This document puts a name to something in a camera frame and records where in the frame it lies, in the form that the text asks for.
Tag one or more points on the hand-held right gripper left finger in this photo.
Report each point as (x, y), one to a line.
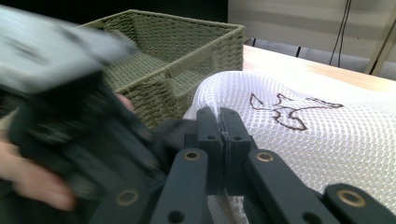
(208, 133)

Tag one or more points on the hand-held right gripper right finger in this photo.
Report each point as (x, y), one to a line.
(233, 137)

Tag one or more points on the black cloth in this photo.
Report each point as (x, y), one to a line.
(172, 133)

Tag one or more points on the green woven basket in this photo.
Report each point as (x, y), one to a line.
(174, 46)

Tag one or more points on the white mesh laundry bag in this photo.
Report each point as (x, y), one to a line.
(342, 140)

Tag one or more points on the black curtain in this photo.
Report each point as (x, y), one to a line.
(109, 7)

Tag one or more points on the pale vertical wall post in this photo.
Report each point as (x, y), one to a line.
(381, 46)

